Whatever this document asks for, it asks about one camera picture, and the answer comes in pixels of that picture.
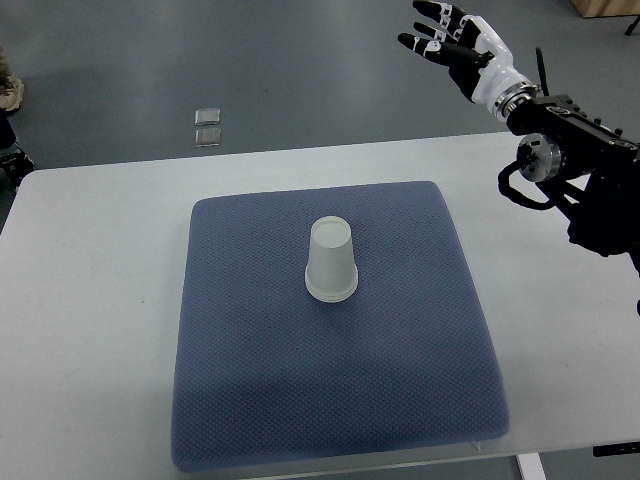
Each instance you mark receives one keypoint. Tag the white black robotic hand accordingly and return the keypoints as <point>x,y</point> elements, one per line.
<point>478,61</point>

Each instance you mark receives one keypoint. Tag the white paper cup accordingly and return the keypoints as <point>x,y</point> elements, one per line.
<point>331,263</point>
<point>330,297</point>

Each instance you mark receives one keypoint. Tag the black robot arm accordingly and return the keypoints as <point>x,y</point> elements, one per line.
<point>573,163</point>

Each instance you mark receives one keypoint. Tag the wooden box corner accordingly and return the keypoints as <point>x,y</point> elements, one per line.
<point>606,8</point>

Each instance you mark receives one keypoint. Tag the black tripod foot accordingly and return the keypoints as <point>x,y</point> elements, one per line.
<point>631,28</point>

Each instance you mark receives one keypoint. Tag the upper metal floor plate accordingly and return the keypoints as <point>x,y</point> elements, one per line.
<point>207,116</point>

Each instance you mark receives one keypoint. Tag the blue textured cushion mat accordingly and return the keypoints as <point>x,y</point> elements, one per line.
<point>265,373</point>

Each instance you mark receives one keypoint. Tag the white table leg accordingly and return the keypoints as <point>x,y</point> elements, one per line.
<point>530,467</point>

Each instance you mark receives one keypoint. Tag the black table control panel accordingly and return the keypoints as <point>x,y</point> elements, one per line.
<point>616,449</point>

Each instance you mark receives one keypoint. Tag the beige shoe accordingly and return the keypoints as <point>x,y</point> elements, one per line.
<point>12,94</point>

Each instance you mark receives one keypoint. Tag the black object at left edge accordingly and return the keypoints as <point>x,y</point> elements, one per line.
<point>14,161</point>

